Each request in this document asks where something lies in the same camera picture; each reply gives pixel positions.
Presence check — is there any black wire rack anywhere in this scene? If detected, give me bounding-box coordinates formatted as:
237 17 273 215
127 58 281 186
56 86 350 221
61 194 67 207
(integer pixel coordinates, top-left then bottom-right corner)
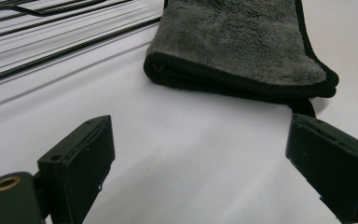
0 0 169 88

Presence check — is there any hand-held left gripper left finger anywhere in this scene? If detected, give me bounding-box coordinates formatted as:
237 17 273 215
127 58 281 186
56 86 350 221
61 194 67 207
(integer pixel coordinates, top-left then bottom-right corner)
36 115 117 224

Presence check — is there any grey towel with black trim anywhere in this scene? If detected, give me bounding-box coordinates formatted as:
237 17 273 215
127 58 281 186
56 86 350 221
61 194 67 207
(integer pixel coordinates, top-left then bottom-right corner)
143 0 339 118

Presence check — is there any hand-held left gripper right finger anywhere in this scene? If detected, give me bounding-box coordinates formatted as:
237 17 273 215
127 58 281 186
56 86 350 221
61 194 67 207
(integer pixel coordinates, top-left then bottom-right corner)
285 112 358 224

